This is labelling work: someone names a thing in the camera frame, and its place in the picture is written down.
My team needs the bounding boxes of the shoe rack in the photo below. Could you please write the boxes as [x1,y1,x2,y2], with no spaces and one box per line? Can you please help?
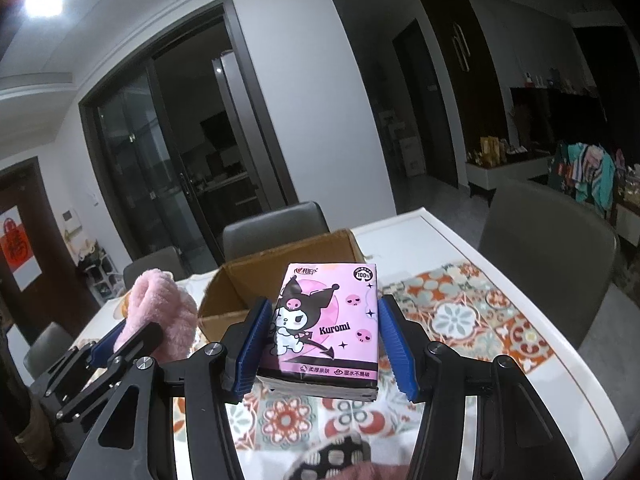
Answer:
[75,240,126,303]

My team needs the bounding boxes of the white low cabinet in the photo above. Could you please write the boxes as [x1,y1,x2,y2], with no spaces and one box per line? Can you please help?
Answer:
[612,195,640,246]

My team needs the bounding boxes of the pink fluffy wristband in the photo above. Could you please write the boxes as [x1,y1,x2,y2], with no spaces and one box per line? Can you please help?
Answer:
[116,269,198,363]

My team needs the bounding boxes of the person's left forearm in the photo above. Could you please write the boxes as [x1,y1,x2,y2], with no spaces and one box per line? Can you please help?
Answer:
[0,310,56,466]

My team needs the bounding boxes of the teal striped clothes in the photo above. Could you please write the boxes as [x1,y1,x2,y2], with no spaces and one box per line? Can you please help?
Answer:
[555,142,618,211]

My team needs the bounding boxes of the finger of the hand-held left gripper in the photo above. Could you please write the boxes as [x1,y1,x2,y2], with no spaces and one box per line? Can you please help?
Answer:
[80,317,130,370]
[55,322,163,418]

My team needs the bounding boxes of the dark wooden door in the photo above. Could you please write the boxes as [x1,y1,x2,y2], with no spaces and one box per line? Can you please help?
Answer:
[0,156,101,346]

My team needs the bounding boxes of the pink cartoon tissue pack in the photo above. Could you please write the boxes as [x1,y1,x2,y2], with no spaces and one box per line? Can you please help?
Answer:
[257,261,380,403]

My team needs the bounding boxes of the grey dining chair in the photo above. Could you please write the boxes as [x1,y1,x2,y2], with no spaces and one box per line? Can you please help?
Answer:
[477,180,621,361]
[222,201,331,261]
[122,246,188,288]
[22,321,76,381]

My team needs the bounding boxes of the dark interior door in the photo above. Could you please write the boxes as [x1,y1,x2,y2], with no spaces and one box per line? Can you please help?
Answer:
[392,19,458,191]

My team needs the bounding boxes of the red door poster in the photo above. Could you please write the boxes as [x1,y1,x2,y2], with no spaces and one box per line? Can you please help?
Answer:
[0,210,43,291]

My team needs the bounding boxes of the sliding glass door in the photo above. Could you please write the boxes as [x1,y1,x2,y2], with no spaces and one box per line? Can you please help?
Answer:
[79,0,298,281]

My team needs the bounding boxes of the pile of snack packets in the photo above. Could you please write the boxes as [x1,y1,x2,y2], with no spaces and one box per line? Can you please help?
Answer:
[615,150,640,201]

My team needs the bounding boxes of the brown cardboard box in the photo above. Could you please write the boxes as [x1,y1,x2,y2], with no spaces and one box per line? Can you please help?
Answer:
[197,228,366,356]

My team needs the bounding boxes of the dark sideboard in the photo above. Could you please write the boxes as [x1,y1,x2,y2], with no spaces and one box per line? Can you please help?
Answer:
[510,85,608,171]

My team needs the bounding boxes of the white tv bench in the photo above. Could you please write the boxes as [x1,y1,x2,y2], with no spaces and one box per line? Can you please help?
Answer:
[465,152,556,196]

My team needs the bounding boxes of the yellow packets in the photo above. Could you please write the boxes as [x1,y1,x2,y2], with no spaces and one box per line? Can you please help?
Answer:
[470,136,531,163]

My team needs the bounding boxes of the stack of white boxes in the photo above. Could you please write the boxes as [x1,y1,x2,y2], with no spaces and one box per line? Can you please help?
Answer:
[385,115,426,176]

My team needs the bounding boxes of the dusty pink cloth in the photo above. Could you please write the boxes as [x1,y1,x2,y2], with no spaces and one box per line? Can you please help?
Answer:
[345,460,416,480]

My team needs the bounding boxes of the wooden high chair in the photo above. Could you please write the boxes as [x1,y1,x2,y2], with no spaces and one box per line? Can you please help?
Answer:
[547,142,621,221]

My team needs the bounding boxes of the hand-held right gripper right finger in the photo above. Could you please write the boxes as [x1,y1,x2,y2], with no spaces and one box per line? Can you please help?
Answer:
[377,294,583,480]

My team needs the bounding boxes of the tall dark cabinet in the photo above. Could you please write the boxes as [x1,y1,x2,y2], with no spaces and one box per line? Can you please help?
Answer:
[419,0,511,186]

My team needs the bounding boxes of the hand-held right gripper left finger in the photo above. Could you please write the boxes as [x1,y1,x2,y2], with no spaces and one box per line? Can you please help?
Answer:
[67,296,273,480]

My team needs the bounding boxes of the black white patterned sock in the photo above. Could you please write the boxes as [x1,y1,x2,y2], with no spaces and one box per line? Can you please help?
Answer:
[284,432,372,480]

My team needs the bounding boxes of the floral patterned tablecloth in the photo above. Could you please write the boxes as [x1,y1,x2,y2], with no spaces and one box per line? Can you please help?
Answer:
[65,207,631,480]

